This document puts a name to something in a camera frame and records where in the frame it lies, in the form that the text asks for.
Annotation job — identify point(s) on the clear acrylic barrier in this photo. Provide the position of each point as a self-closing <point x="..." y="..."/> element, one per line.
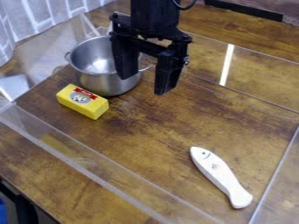
<point x="122" y="170"/>

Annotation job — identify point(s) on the white wooden fish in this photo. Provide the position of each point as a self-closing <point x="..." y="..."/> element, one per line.
<point x="220" y="175"/>

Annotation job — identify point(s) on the white grid curtain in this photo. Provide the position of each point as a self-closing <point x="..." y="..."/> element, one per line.
<point x="28" y="17"/>

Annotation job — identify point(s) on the silver metal pot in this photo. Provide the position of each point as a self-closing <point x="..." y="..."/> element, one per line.
<point x="91" y="59"/>

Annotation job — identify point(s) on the yellow butter block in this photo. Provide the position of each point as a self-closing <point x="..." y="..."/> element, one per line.
<point x="83" y="101"/>

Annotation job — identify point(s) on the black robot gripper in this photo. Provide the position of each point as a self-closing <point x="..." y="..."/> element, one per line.
<point x="148" y="31"/>

